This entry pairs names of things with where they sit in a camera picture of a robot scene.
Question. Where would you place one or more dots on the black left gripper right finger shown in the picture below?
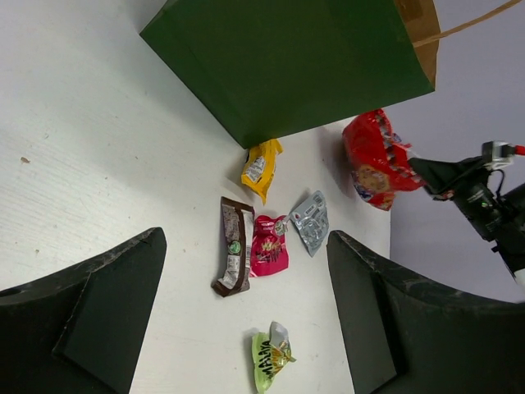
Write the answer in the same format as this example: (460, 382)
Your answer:
(405, 333)

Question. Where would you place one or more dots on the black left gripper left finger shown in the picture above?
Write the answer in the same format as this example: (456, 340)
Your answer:
(81, 329)

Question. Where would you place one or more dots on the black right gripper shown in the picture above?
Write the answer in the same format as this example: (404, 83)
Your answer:
(466, 184)

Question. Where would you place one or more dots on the large red snack bag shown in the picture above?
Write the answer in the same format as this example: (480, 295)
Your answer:
(378, 159)

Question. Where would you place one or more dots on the green paper bag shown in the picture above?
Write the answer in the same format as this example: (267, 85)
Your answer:
(267, 69)

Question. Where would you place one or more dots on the green snack packet front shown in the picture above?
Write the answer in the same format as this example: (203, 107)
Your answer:
(271, 352)

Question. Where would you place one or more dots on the grey foil snack packet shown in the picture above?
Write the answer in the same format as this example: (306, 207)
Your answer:
(310, 219)

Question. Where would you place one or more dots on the pink snack packet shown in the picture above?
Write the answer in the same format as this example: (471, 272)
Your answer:
(269, 254)

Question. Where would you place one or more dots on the yellow snack packet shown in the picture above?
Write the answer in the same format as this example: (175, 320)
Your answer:
(259, 170)

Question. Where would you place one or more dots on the brown chocolate bar wrapper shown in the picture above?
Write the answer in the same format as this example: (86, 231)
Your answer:
(238, 224)

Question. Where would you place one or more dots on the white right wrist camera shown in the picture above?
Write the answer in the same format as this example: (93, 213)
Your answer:
(499, 154)

